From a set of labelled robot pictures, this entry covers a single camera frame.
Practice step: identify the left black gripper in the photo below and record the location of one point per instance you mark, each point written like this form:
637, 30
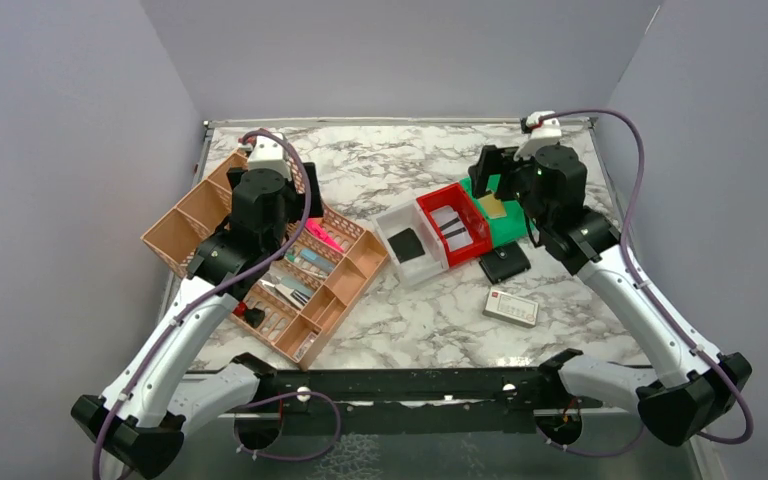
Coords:
298, 200

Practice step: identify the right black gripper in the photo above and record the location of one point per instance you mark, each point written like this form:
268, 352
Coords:
488, 162

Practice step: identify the red plastic bin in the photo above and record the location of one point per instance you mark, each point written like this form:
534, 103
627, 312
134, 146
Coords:
453, 197

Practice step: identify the peach plastic desk organizer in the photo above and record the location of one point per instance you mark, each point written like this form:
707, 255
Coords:
303, 300

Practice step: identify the green plastic bin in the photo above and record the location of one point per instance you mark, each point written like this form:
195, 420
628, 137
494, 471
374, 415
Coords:
506, 220

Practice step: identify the white plastic bin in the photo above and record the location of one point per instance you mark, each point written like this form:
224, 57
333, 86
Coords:
409, 215

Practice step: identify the black leather card holder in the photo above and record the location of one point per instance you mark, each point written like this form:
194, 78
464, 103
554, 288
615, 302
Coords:
504, 262

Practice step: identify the white card box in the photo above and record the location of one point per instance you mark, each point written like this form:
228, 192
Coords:
509, 308

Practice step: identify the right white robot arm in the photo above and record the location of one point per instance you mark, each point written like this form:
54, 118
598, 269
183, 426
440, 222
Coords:
690, 383

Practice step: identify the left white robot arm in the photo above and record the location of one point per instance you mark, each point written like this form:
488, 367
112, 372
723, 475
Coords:
139, 419

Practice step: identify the gold credit card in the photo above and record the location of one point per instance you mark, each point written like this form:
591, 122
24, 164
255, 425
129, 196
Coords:
492, 207

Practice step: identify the white card with black stripe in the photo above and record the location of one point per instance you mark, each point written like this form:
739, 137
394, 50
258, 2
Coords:
446, 220

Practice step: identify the black credit card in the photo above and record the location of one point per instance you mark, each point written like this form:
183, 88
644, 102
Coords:
406, 245

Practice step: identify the pink highlighter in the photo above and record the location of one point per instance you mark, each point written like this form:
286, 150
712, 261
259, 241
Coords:
316, 229

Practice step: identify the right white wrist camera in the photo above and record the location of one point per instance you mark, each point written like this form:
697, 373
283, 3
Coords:
541, 129

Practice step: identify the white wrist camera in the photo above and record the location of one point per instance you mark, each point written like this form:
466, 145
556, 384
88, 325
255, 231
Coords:
265, 153
541, 129

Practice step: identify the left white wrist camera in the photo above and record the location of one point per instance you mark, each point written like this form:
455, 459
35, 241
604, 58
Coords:
265, 153

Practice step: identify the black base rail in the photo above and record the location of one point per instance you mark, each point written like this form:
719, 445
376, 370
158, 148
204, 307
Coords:
266, 400

